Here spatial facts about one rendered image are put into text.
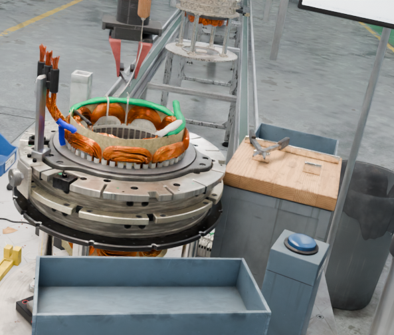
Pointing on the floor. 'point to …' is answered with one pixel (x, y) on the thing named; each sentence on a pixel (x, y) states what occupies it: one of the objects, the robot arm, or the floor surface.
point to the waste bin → (356, 259)
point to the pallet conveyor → (241, 80)
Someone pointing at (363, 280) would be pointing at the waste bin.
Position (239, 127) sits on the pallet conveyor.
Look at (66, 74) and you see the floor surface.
